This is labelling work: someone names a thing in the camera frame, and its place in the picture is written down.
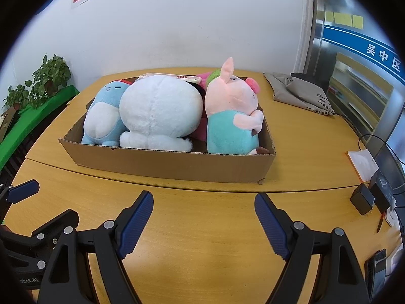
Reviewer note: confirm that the small red item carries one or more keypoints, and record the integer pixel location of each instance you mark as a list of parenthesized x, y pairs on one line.
[(125, 82)]

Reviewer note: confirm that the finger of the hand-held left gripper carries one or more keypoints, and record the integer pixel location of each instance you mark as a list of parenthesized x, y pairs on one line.
[(53, 224), (23, 190)]

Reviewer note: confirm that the pink pig plush toy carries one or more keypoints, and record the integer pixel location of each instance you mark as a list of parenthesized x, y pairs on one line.
[(227, 126)]

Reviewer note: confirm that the brown cardboard box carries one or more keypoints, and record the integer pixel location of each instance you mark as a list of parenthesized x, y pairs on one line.
[(158, 164)]

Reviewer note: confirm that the white pad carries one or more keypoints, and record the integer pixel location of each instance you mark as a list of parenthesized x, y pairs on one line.
[(364, 164)]

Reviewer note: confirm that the large potted green plant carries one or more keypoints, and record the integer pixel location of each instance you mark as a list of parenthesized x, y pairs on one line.
[(50, 72)]

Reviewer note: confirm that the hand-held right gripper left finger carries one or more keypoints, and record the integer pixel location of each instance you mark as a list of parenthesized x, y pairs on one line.
[(136, 224)]

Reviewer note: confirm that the red pen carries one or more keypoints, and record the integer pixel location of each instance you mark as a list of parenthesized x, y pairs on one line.
[(379, 224)]

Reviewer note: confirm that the black phone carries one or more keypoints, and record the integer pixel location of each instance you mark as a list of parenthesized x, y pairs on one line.
[(376, 272)]

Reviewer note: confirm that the magenta plush toy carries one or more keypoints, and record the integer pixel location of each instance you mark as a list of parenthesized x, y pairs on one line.
[(202, 81)]

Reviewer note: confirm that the green cloth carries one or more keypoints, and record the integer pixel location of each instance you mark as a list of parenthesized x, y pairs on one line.
[(19, 126)]

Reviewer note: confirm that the grey cloth bag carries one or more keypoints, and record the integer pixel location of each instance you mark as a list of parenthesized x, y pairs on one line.
[(294, 91)]

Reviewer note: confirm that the white plastic case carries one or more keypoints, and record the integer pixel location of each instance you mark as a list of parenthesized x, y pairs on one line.
[(164, 76)]

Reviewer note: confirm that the black power adapter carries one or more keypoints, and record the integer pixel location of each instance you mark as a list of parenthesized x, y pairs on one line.
[(362, 199)]

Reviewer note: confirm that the blue window banner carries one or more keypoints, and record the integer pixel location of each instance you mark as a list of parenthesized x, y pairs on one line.
[(354, 42)]

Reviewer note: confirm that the black box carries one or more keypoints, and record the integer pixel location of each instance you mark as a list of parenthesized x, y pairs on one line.
[(379, 185)]

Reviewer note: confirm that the white power strip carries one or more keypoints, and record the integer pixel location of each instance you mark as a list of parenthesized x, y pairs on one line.
[(392, 217)]

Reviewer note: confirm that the light blue plush toy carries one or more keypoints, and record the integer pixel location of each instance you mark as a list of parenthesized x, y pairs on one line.
[(101, 123)]

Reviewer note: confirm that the yellow sticky note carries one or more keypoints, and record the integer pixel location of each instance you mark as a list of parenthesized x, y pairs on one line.
[(343, 18), (329, 16), (358, 21)]

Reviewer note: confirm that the small potted green plant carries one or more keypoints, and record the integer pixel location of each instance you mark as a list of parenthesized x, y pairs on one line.
[(17, 96)]

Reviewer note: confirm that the large white plush toy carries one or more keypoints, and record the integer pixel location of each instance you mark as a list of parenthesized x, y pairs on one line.
[(158, 107)]

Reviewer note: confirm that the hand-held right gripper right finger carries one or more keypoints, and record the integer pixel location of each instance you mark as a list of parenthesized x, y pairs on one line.
[(269, 224)]

